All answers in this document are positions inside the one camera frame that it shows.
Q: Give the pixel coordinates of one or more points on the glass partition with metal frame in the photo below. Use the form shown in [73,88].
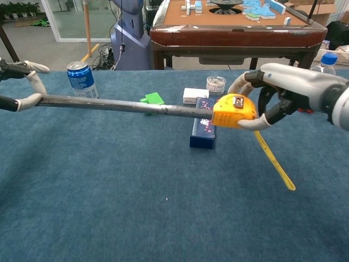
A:
[71,21]

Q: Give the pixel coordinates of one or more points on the blue white mahjong tile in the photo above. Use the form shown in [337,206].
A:
[287,20]

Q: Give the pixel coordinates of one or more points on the wooden pole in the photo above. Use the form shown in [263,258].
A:
[87,30]

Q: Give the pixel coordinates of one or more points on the small white box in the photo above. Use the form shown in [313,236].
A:
[195,95]

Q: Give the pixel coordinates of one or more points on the green toy brick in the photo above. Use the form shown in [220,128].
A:
[154,98]

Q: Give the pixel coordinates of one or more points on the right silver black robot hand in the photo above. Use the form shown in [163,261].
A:
[297,82]

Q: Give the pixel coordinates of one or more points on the blue soda can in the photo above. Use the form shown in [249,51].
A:
[81,79]

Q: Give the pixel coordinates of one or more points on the brown mahjong table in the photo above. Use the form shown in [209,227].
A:
[231,35]

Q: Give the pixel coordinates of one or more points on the clear round lidded container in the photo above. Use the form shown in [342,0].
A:
[216,84]

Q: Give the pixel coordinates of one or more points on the dark wooden table leg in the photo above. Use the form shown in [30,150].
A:
[8,45]

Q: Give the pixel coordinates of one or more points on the cardboard box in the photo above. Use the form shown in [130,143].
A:
[324,9]

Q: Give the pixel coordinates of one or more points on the green potted plant row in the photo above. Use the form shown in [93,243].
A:
[19,9]

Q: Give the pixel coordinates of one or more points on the long dark blue box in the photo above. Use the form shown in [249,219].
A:
[203,136]

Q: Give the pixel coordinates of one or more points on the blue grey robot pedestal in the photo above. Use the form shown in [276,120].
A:
[131,41]

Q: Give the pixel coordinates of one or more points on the blue felt table mat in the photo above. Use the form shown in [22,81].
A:
[109,204]

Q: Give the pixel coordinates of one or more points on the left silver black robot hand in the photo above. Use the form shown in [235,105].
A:
[32,82]

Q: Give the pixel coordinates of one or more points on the black tripod stand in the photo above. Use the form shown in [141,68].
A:
[313,11]

